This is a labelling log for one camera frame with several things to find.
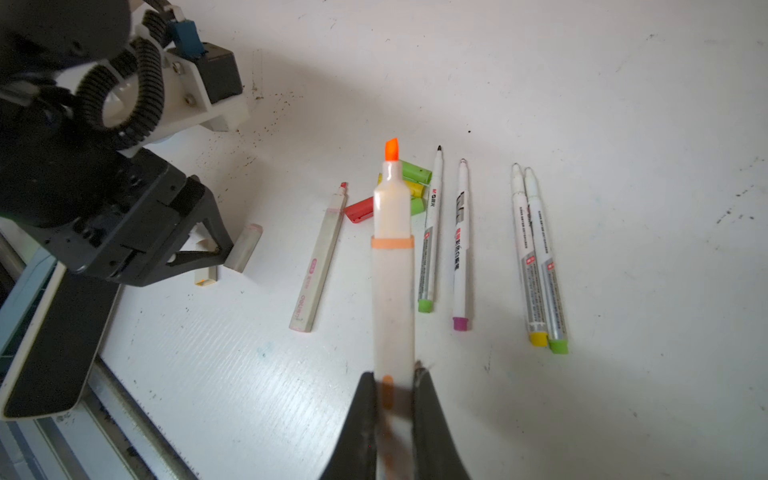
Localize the green pen cap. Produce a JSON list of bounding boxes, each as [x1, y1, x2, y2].
[[410, 198, 425, 216], [400, 161, 432, 185]]

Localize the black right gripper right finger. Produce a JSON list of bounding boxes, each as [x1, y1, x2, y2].
[[412, 362, 470, 480]]

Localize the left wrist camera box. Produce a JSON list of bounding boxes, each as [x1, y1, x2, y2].
[[128, 2, 251, 145]]

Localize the white marker green end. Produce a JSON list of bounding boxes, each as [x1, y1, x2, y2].
[[418, 145, 444, 313]]

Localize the red pen cap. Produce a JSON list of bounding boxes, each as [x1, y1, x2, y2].
[[344, 197, 374, 224]]

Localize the white marker yellow end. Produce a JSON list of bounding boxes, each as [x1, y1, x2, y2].
[[511, 163, 548, 347]]

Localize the translucent highlighter cap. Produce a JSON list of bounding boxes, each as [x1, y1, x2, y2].
[[223, 224, 263, 273]]

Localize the green pen cap lower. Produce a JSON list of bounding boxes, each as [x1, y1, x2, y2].
[[410, 198, 425, 216]]

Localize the blue white stapler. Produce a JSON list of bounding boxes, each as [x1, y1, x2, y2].
[[1, 248, 119, 421]]

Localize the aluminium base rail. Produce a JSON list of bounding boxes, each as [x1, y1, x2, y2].
[[1, 241, 196, 479]]

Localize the green pen cap upper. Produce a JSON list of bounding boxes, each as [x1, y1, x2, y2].
[[400, 161, 432, 185]]

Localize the white marker lime end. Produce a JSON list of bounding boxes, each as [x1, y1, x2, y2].
[[524, 168, 569, 355]]

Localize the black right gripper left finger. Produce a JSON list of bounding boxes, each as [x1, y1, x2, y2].
[[320, 372, 378, 480]]

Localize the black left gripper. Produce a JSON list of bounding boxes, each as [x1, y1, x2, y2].
[[1, 101, 234, 286]]

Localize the yellow pen cap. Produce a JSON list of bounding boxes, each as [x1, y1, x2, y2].
[[402, 177, 425, 199]]

